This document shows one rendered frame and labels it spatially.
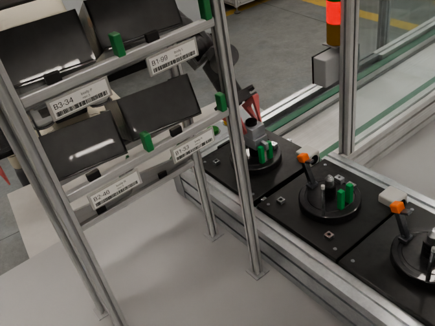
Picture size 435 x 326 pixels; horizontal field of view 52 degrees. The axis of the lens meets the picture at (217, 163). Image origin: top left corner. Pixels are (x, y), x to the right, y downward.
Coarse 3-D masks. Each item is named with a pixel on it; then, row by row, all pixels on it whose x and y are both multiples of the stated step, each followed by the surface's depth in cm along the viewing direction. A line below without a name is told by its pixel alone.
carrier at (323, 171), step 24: (312, 168) 114; (336, 168) 112; (288, 192) 108; (312, 192) 104; (336, 192) 101; (360, 192) 102; (384, 192) 100; (288, 216) 102; (312, 216) 99; (336, 216) 97; (360, 216) 98; (384, 216) 97; (312, 240) 95; (336, 240) 94; (360, 240) 93
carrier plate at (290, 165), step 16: (288, 144) 124; (208, 160) 124; (224, 160) 122; (288, 160) 118; (224, 176) 117; (256, 176) 115; (272, 176) 114; (288, 176) 113; (256, 192) 110; (272, 192) 111
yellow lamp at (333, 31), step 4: (328, 24) 100; (328, 28) 100; (332, 28) 99; (336, 28) 99; (328, 32) 101; (332, 32) 100; (336, 32) 100; (328, 36) 101; (332, 36) 101; (336, 36) 100; (328, 40) 102; (332, 40) 101; (336, 40) 101; (328, 44) 103; (332, 44) 102; (336, 44) 101
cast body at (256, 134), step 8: (248, 120) 113; (256, 120) 113; (248, 128) 112; (256, 128) 112; (264, 128) 114; (248, 136) 114; (256, 136) 113; (264, 136) 114; (248, 144) 116; (256, 144) 113; (264, 144) 113
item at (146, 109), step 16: (176, 80) 76; (128, 96) 73; (144, 96) 74; (160, 96) 75; (176, 96) 76; (192, 96) 77; (112, 112) 82; (128, 112) 73; (144, 112) 74; (160, 112) 75; (176, 112) 76; (192, 112) 77; (128, 128) 74; (144, 128) 75; (160, 128) 76
